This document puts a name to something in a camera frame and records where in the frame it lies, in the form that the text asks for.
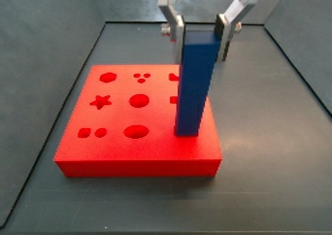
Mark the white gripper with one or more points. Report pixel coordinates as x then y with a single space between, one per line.
224 27

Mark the red foam shape-sorting board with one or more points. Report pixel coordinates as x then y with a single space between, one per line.
120 134

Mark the blue rectangular block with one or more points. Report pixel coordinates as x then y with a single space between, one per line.
200 49

